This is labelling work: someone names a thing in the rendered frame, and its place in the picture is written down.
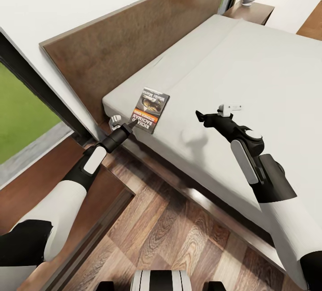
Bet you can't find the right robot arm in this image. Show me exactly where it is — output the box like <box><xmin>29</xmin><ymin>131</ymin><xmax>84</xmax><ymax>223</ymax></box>
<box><xmin>195</xmin><ymin>103</ymin><xmax>322</xmax><ymax>291</ymax></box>

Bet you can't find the robot trunk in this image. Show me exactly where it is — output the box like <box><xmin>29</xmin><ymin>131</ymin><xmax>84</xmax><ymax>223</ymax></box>
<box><xmin>130</xmin><ymin>270</ymin><xmax>192</xmax><ymax>291</ymax></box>

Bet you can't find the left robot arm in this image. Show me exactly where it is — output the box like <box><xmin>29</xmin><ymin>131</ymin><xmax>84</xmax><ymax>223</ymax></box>
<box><xmin>0</xmin><ymin>115</ymin><xmax>138</xmax><ymax>291</ymax></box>

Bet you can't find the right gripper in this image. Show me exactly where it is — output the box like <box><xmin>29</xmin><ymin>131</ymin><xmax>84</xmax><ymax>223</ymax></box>
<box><xmin>195</xmin><ymin>109</ymin><xmax>235</xmax><ymax>135</ymax></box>

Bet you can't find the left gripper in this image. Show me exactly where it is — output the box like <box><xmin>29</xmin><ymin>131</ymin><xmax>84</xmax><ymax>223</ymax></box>
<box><xmin>108</xmin><ymin>120</ymin><xmax>138</xmax><ymax>147</ymax></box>

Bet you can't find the hardback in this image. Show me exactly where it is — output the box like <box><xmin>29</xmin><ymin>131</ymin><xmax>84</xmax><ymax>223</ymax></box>
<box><xmin>129</xmin><ymin>87</ymin><xmax>170</xmax><ymax>135</ymax></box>

